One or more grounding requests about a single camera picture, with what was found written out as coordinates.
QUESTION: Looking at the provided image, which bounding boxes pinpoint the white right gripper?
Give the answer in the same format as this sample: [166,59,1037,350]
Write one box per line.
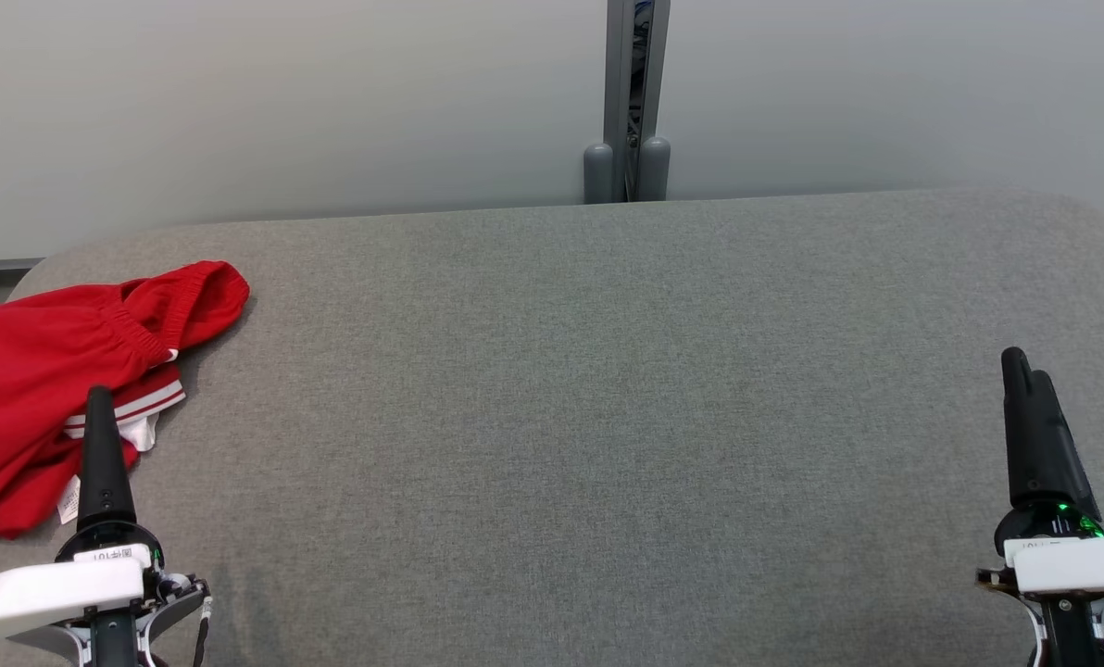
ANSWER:
[995,347,1104,595]

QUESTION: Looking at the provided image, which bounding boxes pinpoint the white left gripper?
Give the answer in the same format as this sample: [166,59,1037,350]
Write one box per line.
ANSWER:
[0,386,165,646]

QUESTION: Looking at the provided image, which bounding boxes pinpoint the red basketball jersey white sleeves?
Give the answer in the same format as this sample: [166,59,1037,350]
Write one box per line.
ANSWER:
[0,366,188,547]

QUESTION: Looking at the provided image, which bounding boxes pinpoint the red shorts white striped trim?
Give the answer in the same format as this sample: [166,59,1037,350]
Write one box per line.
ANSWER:
[0,260,251,446]

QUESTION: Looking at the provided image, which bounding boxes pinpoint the grey partition base rail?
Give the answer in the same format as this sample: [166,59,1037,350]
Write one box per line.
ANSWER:
[0,257,46,311]

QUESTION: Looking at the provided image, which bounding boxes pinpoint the grey metal partition post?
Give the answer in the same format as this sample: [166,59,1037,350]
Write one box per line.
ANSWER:
[583,0,673,205]

